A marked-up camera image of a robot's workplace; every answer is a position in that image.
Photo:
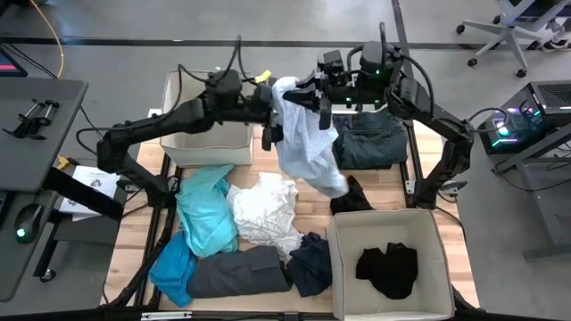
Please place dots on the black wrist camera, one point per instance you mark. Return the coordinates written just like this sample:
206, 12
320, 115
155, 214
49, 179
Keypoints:
331, 62

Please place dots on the yellow tag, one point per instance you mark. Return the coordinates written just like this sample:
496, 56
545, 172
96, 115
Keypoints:
263, 76

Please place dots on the dark monitor screen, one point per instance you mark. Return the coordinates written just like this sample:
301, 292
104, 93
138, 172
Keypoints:
9, 64

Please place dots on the white paper sheet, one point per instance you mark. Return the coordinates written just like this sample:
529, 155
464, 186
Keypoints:
96, 180

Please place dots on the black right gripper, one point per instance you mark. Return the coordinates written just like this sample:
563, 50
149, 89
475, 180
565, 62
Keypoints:
334, 89

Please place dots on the white shirt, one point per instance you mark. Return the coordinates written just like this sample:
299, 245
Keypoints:
263, 214

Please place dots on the black computer tower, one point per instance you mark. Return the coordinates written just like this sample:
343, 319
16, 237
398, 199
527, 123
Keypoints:
548, 102

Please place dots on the navy garment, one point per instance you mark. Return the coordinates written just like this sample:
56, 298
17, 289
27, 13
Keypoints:
310, 267

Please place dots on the folded blue jeans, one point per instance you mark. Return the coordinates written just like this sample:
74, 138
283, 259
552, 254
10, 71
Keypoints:
370, 138

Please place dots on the grey side desk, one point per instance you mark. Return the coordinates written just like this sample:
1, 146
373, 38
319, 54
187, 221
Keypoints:
35, 134

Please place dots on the bright blue shirt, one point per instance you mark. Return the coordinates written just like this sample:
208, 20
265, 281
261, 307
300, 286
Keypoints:
171, 272

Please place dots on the black garment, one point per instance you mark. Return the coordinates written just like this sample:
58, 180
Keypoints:
388, 272
352, 200

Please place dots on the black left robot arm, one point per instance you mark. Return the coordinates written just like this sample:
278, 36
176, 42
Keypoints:
178, 118

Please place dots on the yellow clip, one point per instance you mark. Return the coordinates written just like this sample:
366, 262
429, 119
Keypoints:
63, 163

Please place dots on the pale blue shirt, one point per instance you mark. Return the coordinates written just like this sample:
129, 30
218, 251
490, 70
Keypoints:
303, 147

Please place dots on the black aluminium table frame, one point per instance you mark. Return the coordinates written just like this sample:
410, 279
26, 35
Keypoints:
410, 147

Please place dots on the beige fabric bin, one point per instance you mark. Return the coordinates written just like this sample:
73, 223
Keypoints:
392, 232
209, 142

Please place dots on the teal shirt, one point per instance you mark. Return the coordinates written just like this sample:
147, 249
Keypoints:
205, 209

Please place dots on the white office chair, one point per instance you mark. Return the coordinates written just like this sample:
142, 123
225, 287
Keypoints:
506, 33

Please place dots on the white metal corner bracket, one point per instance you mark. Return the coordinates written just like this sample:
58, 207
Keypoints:
409, 187

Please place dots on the black clamp tool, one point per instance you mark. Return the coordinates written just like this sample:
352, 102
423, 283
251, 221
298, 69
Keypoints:
31, 122

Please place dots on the folded grey trousers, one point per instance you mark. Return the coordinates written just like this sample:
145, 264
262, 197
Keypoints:
236, 272

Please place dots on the person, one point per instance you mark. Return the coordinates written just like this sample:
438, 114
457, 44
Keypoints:
555, 43

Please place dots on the black computer mouse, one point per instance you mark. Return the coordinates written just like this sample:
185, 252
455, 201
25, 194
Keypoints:
27, 223

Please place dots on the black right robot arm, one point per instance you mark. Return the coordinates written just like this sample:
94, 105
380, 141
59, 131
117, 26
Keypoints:
428, 111

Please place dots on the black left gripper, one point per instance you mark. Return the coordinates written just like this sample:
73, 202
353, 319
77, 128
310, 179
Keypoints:
262, 104

